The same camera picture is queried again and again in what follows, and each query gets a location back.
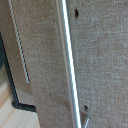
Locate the brown wooden dresser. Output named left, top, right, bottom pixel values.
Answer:
left=0, top=0, right=128, bottom=128

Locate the silver drawer handle bar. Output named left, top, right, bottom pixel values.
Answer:
left=55, top=0, right=90, bottom=128
left=7, top=0, right=31, bottom=85

